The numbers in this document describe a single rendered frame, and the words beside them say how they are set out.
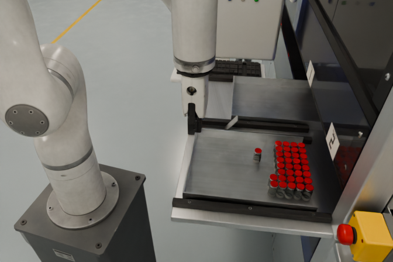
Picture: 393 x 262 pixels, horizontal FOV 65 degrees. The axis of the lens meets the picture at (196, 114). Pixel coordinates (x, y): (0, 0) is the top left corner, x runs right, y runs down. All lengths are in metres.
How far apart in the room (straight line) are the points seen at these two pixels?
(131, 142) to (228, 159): 1.45
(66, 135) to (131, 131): 1.70
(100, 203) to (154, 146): 1.42
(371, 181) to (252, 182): 0.33
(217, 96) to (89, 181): 0.61
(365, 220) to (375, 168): 0.11
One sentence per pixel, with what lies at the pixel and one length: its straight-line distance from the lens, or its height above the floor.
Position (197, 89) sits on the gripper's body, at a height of 1.23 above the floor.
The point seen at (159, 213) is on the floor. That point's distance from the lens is 1.90.
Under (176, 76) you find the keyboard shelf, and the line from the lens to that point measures 1.47.
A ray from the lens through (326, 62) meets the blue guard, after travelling 0.99.
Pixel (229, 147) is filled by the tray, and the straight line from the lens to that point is 0.99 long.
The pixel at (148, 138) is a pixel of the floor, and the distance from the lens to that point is 2.33.
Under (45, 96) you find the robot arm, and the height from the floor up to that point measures 1.27.
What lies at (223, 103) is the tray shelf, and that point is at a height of 0.88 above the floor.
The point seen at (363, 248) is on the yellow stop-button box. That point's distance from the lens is 0.71.
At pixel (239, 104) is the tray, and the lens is 1.17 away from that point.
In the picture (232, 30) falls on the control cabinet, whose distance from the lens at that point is 1.56.
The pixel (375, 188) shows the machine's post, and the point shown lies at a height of 1.08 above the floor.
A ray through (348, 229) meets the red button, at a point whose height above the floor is 1.02.
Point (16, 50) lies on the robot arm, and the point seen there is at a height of 1.34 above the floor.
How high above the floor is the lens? 1.57
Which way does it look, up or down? 38 degrees down
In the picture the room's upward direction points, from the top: straight up
